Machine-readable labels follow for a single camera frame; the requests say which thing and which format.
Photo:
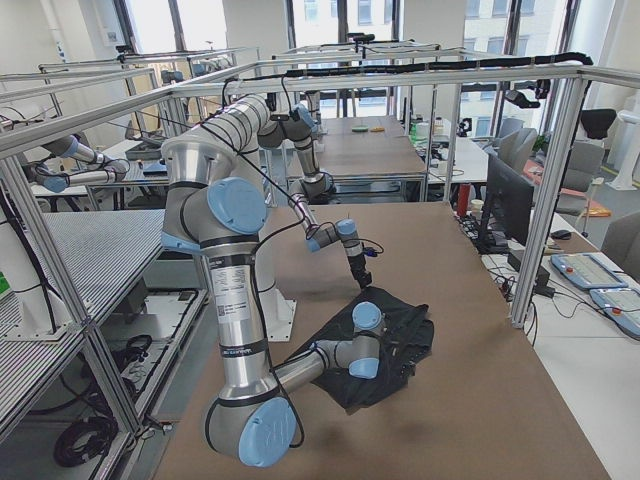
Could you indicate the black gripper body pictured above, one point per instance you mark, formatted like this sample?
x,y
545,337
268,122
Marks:
x,y
357,263

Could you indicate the black printed t-shirt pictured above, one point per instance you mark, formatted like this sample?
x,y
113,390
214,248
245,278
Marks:
x,y
405,342

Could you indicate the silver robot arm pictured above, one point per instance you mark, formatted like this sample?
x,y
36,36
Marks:
x,y
253,419
299,127

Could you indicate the white pillar with base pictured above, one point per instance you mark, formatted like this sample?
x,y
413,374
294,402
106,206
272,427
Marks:
x,y
279,312

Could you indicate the black computer monitor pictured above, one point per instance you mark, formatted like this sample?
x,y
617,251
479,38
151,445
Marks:
x,y
507,208

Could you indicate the teach pendant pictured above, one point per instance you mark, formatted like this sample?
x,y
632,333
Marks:
x,y
621,305
586,272

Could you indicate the grey office chair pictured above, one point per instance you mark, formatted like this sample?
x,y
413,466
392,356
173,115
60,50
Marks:
x,y
583,166

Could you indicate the striped table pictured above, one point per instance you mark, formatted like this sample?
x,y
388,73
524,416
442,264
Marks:
x,y
93,260

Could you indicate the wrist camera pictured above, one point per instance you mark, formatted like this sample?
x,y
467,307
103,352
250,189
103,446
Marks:
x,y
372,252

